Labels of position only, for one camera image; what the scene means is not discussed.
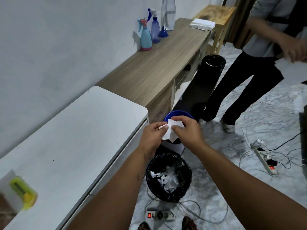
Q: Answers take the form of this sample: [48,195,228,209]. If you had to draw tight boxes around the person's right forearm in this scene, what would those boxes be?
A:
[191,141,307,230]

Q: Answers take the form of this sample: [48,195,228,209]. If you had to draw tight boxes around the person's right foot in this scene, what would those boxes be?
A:
[181,216,198,230]

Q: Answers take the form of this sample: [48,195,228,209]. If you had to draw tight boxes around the white paper sheet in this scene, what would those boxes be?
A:
[274,57,307,84]

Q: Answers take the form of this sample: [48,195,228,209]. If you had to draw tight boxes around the white paper piece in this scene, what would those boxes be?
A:
[159,119,185,143]

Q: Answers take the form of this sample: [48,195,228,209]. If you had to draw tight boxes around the wooden desk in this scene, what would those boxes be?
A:
[96,18,212,125]

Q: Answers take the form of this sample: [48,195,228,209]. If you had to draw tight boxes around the brown curtain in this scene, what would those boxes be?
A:
[225,0,260,50]

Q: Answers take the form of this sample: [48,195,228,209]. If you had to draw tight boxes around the black cable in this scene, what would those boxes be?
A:
[263,131,307,153]

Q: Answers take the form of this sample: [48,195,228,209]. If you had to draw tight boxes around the long white power strip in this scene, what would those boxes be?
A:
[250,142,279,177]

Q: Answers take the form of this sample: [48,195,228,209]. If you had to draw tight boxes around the wooden stool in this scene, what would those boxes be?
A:
[193,4,237,56]

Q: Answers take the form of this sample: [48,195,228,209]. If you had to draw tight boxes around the black object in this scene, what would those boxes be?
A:
[298,112,307,167]

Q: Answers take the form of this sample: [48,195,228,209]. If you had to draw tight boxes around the person's left hand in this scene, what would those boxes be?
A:
[140,121,169,159]

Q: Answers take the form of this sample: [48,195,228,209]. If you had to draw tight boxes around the person's left forearm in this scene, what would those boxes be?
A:
[65,146,155,230]

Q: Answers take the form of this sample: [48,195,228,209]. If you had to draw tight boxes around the white cabinet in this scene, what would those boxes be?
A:
[0,86,149,230]

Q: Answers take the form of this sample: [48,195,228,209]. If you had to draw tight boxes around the person's right hand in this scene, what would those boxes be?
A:
[171,116,207,154]

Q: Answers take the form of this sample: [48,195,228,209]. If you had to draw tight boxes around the yellow green plastic object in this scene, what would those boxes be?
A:
[9,176,38,211]

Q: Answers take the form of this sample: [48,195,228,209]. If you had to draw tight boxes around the light blue spray bottle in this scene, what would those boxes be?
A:
[137,19,153,51]

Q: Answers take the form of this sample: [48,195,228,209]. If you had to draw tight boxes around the short white power strip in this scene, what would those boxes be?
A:
[145,210,175,222]

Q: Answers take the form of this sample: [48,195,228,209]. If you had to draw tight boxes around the purple spray bottle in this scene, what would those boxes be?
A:
[147,8,161,44]

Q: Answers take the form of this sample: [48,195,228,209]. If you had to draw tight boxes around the blue plastic bucket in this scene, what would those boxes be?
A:
[164,110,194,144]

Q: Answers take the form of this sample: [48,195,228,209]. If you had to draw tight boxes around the white folded cloth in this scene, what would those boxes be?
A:
[189,18,216,31]

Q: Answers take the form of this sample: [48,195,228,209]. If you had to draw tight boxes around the white paper scraps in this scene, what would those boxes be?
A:
[150,165,181,194]

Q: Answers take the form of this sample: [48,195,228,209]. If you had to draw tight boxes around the black lined trash bin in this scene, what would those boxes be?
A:
[146,152,193,203]

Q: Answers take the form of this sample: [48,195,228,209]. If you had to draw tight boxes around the tall black trash bin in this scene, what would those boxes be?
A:
[200,54,226,87]

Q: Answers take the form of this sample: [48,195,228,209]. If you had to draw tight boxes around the clear plastic bottle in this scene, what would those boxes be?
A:
[160,0,177,31]

